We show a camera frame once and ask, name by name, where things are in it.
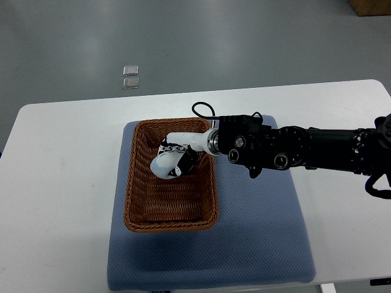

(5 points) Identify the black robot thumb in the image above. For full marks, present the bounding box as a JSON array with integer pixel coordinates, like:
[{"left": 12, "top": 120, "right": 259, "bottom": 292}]
[{"left": 169, "top": 146, "right": 197, "bottom": 176}]

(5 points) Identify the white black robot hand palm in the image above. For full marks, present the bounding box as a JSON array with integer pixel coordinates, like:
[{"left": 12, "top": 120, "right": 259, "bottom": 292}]
[{"left": 160, "top": 131, "right": 219, "bottom": 156}]

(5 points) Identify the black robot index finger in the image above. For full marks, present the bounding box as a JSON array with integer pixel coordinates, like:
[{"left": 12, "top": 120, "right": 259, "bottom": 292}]
[{"left": 158, "top": 145, "right": 187, "bottom": 153}]

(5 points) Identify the light blue plush toy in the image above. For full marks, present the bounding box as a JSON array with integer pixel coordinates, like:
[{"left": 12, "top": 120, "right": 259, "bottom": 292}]
[{"left": 150, "top": 151, "right": 184, "bottom": 179}]

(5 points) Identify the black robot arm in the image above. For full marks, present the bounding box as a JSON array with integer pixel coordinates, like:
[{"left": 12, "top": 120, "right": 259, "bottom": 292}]
[{"left": 150, "top": 113, "right": 390, "bottom": 181}]

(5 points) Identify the brown wicker basket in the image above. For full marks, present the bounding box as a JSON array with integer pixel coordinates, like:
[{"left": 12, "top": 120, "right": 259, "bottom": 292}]
[{"left": 123, "top": 118, "right": 219, "bottom": 233}]

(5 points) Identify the lower silver floor plate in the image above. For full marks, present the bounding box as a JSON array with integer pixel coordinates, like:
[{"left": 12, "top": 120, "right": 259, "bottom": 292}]
[{"left": 122, "top": 78, "right": 139, "bottom": 89}]

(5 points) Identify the silver floor plate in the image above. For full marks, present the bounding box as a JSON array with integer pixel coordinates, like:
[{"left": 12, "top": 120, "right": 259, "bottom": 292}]
[
  {"left": 123, "top": 65, "right": 139, "bottom": 76},
  {"left": 122, "top": 78, "right": 139, "bottom": 89}
]

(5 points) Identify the upper silver floor plate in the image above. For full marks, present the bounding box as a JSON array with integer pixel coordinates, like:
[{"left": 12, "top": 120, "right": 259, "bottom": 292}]
[{"left": 123, "top": 65, "right": 139, "bottom": 76}]

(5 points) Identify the blue quilted cloth mat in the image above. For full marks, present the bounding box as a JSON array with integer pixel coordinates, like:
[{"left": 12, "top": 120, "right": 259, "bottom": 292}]
[{"left": 107, "top": 122, "right": 316, "bottom": 291}]

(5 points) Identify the brown cardboard box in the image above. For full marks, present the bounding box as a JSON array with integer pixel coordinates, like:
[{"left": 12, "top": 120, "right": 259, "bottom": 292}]
[{"left": 348, "top": 0, "right": 390, "bottom": 16}]

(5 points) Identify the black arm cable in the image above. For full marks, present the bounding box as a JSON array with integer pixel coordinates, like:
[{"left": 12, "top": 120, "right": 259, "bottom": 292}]
[{"left": 191, "top": 101, "right": 219, "bottom": 120}]

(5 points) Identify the black table edge bracket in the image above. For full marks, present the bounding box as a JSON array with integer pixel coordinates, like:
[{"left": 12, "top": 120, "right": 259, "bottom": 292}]
[{"left": 370, "top": 278, "right": 391, "bottom": 286}]

